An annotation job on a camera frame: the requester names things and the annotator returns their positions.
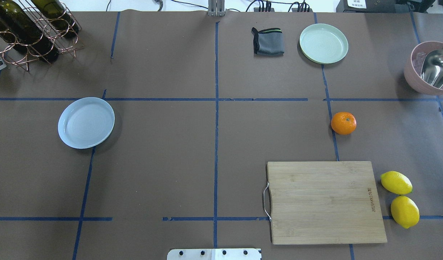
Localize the orange fruit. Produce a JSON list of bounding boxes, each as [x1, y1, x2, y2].
[[330, 112, 357, 135]]

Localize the light green plate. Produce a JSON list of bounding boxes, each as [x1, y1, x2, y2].
[[299, 23, 349, 65]]

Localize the light blue plate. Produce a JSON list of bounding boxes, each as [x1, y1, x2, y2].
[[58, 97, 115, 149]]

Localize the folded grey cloth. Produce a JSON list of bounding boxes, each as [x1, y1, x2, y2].
[[251, 27, 285, 56]]

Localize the bamboo cutting board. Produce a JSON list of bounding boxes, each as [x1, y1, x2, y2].
[[266, 161, 387, 245]]

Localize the upper yellow lemon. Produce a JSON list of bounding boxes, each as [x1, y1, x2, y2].
[[380, 171, 413, 195]]

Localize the yellow lemon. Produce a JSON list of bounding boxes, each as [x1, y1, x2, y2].
[[380, 171, 413, 195], [390, 195, 420, 229]]

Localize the lower yellow lemon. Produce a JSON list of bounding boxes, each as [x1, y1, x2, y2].
[[390, 195, 420, 229]]

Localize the pink bowl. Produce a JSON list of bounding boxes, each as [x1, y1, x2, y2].
[[404, 41, 443, 96]]

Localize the metal ice scoop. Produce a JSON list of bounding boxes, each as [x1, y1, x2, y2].
[[420, 47, 443, 89]]

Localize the dark green wine bottle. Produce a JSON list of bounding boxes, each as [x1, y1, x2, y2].
[[0, 0, 59, 63]]

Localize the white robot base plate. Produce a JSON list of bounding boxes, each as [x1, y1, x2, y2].
[[167, 248, 262, 260]]

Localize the copper wire bottle rack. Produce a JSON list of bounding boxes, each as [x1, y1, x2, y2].
[[0, 0, 85, 71]]

